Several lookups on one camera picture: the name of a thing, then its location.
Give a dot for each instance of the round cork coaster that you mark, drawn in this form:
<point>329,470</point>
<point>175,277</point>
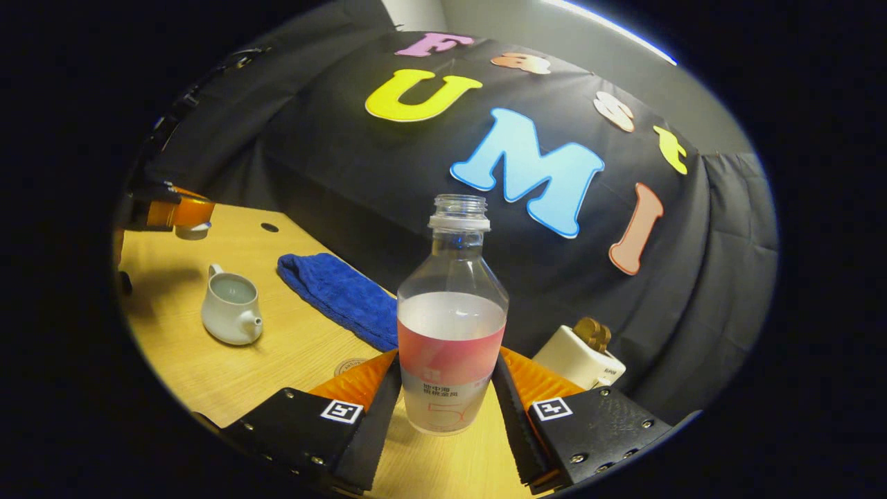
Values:
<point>348,365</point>

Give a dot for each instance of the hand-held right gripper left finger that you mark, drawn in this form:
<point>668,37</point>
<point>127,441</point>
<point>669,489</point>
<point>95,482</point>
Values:
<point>384,423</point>

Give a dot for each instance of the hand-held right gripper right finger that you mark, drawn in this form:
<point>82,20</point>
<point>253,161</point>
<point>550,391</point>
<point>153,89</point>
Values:
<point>513,423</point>

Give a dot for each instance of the brown toast slice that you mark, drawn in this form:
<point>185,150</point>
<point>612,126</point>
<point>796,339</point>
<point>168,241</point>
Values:
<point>601,339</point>
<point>586,331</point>

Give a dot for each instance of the blue towel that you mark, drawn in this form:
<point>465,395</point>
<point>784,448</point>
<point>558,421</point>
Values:
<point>339,298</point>

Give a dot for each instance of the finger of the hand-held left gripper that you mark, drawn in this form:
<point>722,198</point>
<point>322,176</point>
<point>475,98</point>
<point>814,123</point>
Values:
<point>187,211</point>

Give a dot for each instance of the black backdrop cloth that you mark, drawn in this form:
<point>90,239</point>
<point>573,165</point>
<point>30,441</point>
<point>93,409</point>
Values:
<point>554,277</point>

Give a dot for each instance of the white teacup lid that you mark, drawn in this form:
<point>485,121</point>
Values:
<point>192,233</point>

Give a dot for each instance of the clear water bottle pink label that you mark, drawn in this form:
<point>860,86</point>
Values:
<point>450,346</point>

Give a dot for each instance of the white toaster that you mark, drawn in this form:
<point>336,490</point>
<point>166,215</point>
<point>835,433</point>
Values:
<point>572,360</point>

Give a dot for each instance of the white ceramic teacup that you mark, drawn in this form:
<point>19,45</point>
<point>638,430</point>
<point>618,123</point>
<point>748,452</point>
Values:
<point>225,322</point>

